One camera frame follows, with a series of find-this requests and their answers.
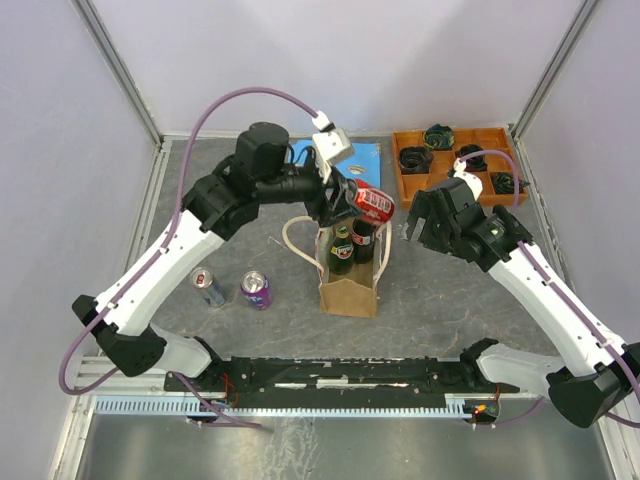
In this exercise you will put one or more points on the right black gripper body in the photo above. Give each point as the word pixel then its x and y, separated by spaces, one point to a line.
pixel 438 236

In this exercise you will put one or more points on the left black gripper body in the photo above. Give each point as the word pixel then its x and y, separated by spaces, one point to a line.
pixel 323 208

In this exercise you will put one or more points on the red cola can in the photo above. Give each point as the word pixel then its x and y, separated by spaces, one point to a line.
pixel 369 203

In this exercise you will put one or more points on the cola glass bottle red cap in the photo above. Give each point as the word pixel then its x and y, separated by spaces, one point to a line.
pixel 362 236

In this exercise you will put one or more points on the green glass bottle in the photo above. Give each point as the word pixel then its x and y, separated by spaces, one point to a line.
pixel 340 258

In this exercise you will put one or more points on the brown canvas tote bag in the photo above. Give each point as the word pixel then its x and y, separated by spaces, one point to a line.
pixel 356 293

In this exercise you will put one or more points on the purple soda can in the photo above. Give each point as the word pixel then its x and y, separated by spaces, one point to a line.
pixel 256 289

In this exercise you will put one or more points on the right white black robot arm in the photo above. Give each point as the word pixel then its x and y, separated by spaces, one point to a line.
pixel 595 368

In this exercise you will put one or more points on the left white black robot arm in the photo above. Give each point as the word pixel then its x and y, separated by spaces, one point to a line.
pixel 210 213

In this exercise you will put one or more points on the black rolled tie left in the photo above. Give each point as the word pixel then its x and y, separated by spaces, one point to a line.
pixel 415 160

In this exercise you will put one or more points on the blue space print cloth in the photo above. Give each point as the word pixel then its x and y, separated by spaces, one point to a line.
pixel 364 164

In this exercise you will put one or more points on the dark blue green rolled tie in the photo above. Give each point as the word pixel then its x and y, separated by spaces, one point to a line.
pixel 439 138

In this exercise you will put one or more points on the orange wooden compartment tray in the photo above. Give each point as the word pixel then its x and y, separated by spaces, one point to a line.
pixel 493 138

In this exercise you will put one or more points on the blue silver energy drink can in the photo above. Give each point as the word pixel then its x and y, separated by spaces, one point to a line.
pixel 203 280

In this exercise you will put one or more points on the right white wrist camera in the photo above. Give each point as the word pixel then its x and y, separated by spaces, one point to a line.
pixel 467 180

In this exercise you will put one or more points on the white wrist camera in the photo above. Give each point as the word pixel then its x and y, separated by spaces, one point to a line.
pixel 331 145
pixel 467 180

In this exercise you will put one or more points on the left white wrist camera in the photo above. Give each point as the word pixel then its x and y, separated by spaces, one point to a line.
pixel 331 145

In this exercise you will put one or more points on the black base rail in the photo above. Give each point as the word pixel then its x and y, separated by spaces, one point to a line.
pixel 323 384

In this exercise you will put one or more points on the light blue cable duct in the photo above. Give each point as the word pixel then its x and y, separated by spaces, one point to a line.
pixel 190 407

